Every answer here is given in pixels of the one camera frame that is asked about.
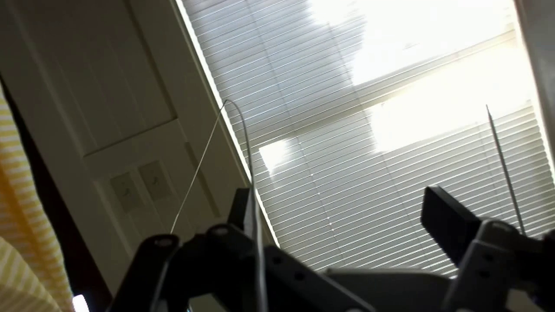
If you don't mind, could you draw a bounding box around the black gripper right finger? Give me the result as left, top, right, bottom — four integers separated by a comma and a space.
421, 186, 555, 312

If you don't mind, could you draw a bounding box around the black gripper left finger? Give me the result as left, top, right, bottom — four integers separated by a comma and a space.
108, 186, 372, 312

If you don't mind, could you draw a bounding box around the white window blind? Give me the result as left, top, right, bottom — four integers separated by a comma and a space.
173, 0, 555, 279

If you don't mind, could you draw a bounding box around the yellow cloth garment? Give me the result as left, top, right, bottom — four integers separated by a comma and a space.
0, 85, 77, 312

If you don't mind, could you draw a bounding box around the white panel door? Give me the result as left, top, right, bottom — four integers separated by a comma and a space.
0, 0, 280, 291

